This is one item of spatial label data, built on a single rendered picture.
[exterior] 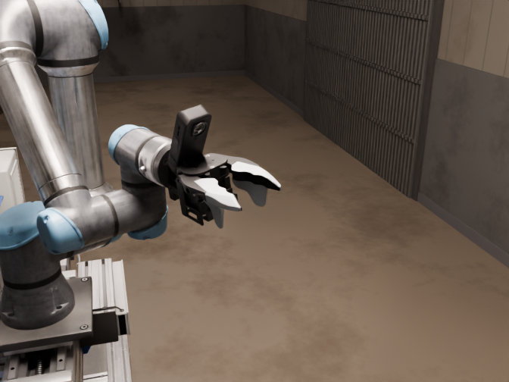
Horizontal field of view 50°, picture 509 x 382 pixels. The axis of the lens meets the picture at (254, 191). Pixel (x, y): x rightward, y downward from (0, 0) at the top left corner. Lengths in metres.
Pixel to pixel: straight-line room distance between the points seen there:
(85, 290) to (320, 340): 1.71
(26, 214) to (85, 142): 0.19
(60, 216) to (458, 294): 2.73
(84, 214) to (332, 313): 2.26
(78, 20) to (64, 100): 0.16
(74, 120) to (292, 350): 1.90
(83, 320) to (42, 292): 0.10
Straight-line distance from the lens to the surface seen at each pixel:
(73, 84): 1.14
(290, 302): 3.11
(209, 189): 0.73
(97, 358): 2.49
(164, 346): 2.83
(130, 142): 0.93
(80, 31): 1.11
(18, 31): 1.06
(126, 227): 0.95
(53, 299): 1.24
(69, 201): 0.92
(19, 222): 1.18
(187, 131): 0.77
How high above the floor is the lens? 1.74
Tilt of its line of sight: 23 degrees down
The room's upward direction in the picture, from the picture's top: straight up
